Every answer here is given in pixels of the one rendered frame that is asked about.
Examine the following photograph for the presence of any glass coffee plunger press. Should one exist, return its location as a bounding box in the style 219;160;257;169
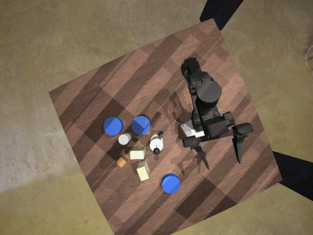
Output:
150;131;164;154

